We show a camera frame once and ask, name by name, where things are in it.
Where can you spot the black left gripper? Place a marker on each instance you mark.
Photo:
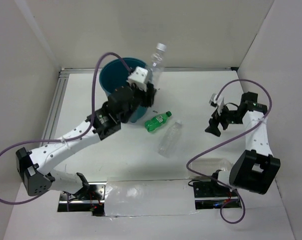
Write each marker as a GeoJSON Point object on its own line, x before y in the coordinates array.
{"type": "Point", "coordinates": [148, 96]}

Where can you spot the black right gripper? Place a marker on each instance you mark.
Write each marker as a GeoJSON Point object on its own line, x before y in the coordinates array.
{"type": "Point", "coordinates": [213, 128]}

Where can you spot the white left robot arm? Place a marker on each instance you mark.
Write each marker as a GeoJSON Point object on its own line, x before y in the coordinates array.
{"type": "Point", "coordinates": [37, 167]}

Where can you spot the teal plastic bin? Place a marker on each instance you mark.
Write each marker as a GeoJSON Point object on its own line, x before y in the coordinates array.
{"type": "Point", "coordinates": [114, 75]}

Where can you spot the green plastic bottle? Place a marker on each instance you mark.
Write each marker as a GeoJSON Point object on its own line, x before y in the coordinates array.
{"type": "Point", "coordinates": [157, 121]}

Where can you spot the white front cover panel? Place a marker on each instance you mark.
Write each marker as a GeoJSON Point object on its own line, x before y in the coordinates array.
{"type": "Point", "coordinates": [149, 198]}

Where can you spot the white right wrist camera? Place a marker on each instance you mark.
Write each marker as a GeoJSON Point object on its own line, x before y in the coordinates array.
{"type": "Point", "coordinates": [217, 102]}

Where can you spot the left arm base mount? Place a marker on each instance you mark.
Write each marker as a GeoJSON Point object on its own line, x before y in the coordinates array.
{"type": "Point", "coordinates": [90, 198]}

